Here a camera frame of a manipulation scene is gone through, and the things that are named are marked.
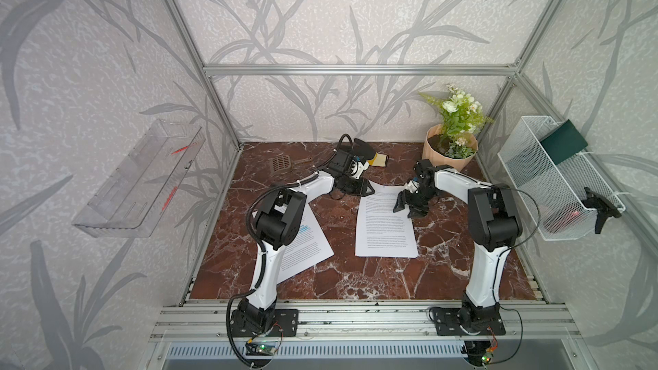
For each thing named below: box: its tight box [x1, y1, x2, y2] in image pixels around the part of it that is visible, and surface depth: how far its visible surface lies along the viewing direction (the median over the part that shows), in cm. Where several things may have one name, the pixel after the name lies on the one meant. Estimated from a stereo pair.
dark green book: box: [539, 119, 589, 166], surface depth 72 cm
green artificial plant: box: [418, 83, 495, 159], surface depth 96 cm
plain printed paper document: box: [355, 179, 419, 258], surface depth 95 cm
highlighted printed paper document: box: [276, 202, 335, 285], surface depth 90 cm
